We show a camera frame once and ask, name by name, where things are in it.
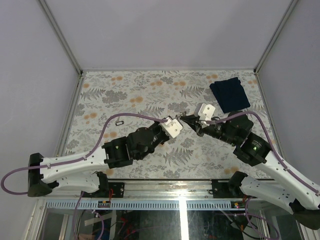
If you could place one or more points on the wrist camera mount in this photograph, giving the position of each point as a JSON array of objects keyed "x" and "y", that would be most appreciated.
[
  {"x": 204, "y": 112},
  {"x": 172, "y": 127}
]

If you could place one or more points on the key with black white tag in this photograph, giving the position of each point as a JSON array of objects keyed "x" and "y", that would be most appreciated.
[{"x": 119, "y": 123}]

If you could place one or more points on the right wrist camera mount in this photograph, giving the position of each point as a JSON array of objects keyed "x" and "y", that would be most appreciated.
[{"x": 204, "y": 112}]

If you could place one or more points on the dark blue folded cloth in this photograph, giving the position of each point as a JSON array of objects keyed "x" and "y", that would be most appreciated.
[{"x": 230, "y": 95}]

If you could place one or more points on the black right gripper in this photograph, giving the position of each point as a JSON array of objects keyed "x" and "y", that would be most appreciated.
[{"x": 193, "y": 121}]

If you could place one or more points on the large metal keyring disc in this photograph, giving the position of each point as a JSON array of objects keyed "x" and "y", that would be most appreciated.
[{"x": 181, "y": 116}]

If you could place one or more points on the metal base rail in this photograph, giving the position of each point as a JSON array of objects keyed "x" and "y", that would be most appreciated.
[{"x": 163, "y": 189}]

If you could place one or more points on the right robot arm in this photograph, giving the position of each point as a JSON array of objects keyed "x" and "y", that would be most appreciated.
[{"x": 298, "y": 195}]

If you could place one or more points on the white slotted cable duct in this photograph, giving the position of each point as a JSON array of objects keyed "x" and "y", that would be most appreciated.
[{"x": 118, "y": 204}]

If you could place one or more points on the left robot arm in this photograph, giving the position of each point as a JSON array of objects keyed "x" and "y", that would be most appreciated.
[{"x": 84, "y": 172}]

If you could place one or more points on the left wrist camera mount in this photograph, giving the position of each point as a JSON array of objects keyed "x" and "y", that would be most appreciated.
[{"x": 172, "y": 127}]

